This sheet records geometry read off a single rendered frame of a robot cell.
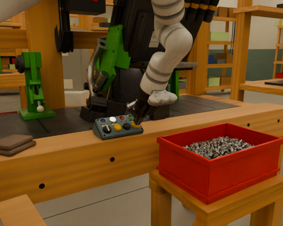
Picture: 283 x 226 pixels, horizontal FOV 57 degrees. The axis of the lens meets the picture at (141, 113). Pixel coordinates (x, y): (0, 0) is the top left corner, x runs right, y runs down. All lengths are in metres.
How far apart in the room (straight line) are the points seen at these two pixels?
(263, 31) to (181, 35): 10.70
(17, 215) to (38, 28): 0.93
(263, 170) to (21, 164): 0.68
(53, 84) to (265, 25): 10.38
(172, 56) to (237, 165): 0.33
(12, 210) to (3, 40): 0.94
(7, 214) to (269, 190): 0.67
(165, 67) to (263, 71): 10.56
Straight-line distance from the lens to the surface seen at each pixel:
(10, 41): 1.42
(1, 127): 1.09
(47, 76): 1.36
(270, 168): 0.88
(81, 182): 0.85
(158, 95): 0.72
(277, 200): 0.92
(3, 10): 0.39
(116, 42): 1.06
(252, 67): 11.49
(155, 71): 0.70
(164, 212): 0.89
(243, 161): 0.76
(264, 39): 11.27
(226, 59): 7.54
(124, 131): 0.86
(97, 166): 0.84
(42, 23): 1.36
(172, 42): 0.64
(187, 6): 1.07
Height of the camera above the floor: 1.17
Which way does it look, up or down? 13 degrees down
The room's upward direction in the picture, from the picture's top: straight up
